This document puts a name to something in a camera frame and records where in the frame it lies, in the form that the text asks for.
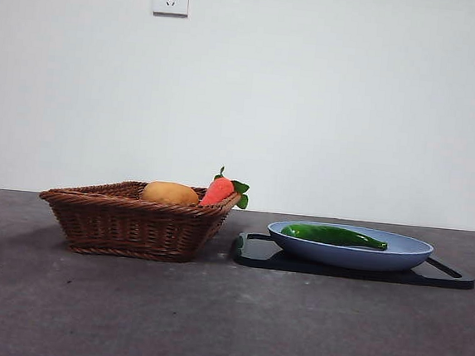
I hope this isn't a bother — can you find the light blue plate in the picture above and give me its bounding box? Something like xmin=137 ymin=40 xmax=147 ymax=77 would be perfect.
xmin=264 ymin=218 xmax=437 ymax=276

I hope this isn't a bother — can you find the dark green tray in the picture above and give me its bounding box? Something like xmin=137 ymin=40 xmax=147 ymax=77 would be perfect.
xmin=231 ymin=230 xmax=475 ymax=291

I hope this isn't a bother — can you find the orange toy carrot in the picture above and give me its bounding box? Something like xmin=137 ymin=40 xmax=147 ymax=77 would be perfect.
xmin=198 ymin=164 xmax=252 ymax=212

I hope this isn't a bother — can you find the brown wicker basket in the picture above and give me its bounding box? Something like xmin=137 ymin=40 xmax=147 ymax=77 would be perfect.
xmin=34 ymin=172 xmax=242 ymax=269

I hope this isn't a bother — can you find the green pepper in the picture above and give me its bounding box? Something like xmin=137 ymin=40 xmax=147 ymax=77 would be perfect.
xmin=279 ymin=221 xmax=390 ymax=253

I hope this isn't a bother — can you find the yellow-brown potato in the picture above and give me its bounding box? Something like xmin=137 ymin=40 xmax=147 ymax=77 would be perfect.
xmin=140 ymin=179 xmax=201 ymax=208

